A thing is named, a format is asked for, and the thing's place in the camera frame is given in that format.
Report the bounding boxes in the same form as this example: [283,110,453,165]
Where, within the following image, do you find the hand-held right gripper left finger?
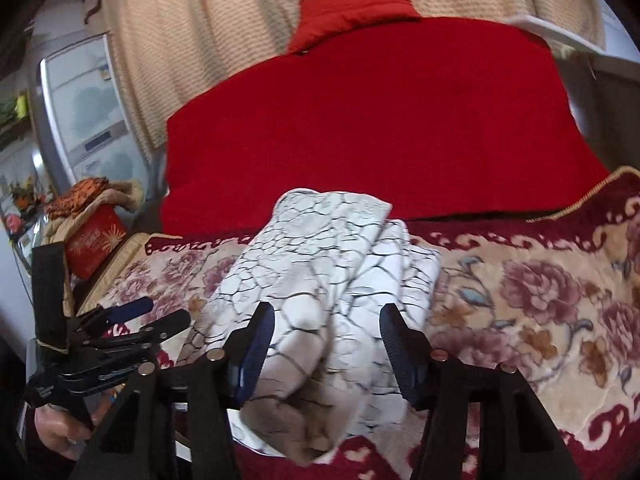
[67,302,276,480]

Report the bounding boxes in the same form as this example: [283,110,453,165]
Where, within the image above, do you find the silver refrigerator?
[30,32,151,196]

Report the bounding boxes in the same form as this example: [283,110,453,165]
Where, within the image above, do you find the white ledge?
[507,12,608,55]

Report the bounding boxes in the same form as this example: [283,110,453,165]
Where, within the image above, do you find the red pillow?
[287,0,421,53]

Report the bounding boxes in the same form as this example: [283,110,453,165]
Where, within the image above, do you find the orange black patterned cloth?
[45,177,108,221]

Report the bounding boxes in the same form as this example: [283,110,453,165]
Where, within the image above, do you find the white black crackle print coat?
[177,188,443,466]

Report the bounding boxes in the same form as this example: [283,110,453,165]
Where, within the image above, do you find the red gift box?
[65,207,128,281]

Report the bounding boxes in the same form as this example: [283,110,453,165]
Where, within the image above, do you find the person's left hand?
[34,401,96,461]

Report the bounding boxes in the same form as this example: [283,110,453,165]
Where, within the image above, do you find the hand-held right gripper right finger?
[380,304,583,480]

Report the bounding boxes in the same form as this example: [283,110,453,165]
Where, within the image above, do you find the beige dotted curtain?
[82,0,608,151]

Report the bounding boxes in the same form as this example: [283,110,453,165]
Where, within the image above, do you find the artificial flowers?
[7,180,43,221]

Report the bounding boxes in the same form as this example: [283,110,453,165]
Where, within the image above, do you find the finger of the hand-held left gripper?
[75,296,154,333]
[92,309,192,351]

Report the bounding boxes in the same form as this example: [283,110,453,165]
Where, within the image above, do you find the floral red beige blanket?
[75,167,640,480]

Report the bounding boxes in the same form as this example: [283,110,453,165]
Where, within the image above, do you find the green plant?
[0,91,31,133]

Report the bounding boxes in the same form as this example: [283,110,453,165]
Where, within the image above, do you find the red sofa cover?
[160,16,613,236]

